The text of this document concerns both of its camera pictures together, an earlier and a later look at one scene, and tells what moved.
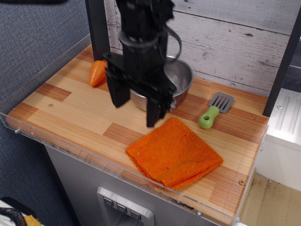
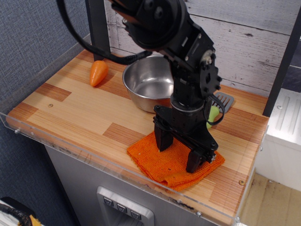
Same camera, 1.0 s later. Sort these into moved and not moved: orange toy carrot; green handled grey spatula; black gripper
Moved: black gripper
Not moved: orange toy carrot; green handled grey spatula
